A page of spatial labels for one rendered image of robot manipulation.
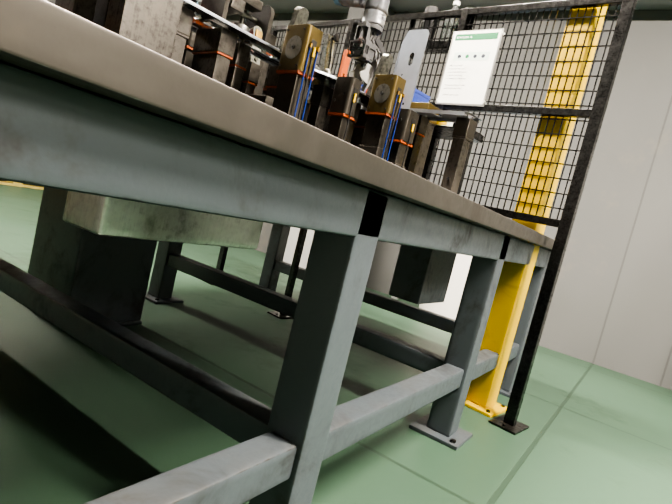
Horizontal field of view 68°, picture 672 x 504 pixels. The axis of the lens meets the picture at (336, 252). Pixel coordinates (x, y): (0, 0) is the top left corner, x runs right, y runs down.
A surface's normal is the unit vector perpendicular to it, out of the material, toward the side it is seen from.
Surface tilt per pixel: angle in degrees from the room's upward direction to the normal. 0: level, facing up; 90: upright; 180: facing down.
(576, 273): 90
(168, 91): 90
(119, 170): 90
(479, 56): 90
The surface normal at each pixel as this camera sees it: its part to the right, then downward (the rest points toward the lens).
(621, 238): -0.54, -0.06
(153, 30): 0.72, 0.24
